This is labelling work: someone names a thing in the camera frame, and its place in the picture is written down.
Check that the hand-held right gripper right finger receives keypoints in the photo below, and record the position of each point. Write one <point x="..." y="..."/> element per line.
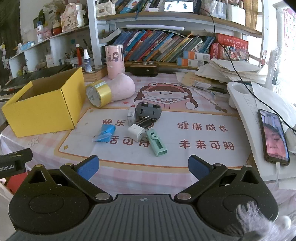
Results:
<point x="197" y="166"/>

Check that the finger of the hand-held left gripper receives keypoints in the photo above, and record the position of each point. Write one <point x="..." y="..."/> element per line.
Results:
<point x="16" y="155"/>

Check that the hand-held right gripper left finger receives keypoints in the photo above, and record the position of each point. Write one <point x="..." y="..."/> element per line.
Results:
<point x="89" y="168"/>

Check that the blue wrapper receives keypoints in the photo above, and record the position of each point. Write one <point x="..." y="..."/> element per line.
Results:
<point x="106" y="133"/>

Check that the green correction tape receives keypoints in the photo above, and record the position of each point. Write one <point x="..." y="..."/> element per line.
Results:
<point x="157" y="144"/>

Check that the yellow cardboard box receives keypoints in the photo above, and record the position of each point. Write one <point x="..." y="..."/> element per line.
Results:
<point x="46" y="111"/>

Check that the white charger plug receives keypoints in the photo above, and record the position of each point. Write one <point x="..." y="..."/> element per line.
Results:
<point x="136" y="132"/>

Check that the small white carton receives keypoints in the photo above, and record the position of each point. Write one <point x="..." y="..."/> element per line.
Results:
<point x="131" y="114"/>

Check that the black metal clip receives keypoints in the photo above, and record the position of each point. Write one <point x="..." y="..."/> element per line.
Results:
<point x="144" y="122"/>

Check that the grey toy car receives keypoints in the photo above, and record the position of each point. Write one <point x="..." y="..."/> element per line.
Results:
<point x="146" y="110"/>

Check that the pink cylindrical container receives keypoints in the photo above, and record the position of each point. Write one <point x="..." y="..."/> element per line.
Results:
<point x="114" y="64"/>

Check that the red object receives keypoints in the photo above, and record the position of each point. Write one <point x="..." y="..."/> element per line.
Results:
<point x="15" y="184"/>

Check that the pink printed table mat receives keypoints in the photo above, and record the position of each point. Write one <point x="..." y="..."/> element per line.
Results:
<point x="203" y="115"/>

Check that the white pen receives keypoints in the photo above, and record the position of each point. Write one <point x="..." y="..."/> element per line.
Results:
<point x="205" y="97"/>

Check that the yellow tape roll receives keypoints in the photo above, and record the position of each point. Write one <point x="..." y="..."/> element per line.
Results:
<point x="104" y="92"/>

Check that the small clear packet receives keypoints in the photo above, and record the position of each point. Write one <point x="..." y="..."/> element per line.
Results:
<point x="202" y="85"/>

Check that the black smartphone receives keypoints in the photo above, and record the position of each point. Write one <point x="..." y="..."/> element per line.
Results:
<point x="274" y="139"/>

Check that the black flat case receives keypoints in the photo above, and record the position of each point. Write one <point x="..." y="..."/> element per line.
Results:
<point x="41" y="75"/>

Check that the purple fluffy sleeve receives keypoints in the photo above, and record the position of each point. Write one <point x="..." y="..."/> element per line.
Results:
<point x="259" y="224"/>

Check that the pink plush cushion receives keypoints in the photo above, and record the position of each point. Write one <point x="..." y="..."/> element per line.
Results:
<point x="122" y="87"/>

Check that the wooden chessboard box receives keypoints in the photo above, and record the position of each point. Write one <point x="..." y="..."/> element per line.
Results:
<point x="97" y="74"/>

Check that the stack of loose papers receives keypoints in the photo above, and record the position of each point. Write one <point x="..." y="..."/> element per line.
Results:
<point x="231" y="69"/>

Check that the clear spray bottle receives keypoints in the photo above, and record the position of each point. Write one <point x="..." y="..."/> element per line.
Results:
<point x="87" y="62"/>

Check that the orange and white box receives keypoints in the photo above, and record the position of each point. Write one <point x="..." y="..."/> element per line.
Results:
<point x="196" y="55"/>

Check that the dark desk gadget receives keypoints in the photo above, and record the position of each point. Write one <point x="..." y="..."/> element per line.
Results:
<point x="143" y="69"/>

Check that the red bottle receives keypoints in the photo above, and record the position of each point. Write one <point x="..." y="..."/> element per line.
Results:
<point x="79" y="54"/>

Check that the white curved shelf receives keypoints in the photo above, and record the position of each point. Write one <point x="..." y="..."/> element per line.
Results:
<point x="57" y="42"/>

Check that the small white bottle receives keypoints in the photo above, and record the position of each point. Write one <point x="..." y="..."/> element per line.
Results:
<point x="39" y="32"/>

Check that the red box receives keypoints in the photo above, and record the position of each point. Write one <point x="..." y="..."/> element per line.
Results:
<point x="232" y="39"/>

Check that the red jar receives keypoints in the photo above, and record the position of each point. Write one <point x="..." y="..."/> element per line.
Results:
<point x="56" y="29"/>

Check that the decorated house ornament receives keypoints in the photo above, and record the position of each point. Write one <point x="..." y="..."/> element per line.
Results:
<point x="72" y="18"/>

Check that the white bag ornament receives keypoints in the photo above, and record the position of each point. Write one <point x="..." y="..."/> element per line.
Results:
<point x="105" y="9"/>

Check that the white storage box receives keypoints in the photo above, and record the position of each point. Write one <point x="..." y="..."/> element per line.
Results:
<point x="235" y="11"/>

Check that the shelf row of books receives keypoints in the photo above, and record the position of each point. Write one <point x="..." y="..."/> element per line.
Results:
<point x="138" y="5"/>

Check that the white bookshelf frame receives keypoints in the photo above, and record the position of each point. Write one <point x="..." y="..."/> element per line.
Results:
<point x="94" y="34"/>

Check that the wall poster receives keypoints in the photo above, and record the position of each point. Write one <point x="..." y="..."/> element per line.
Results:
<point x="290" y="34"/>

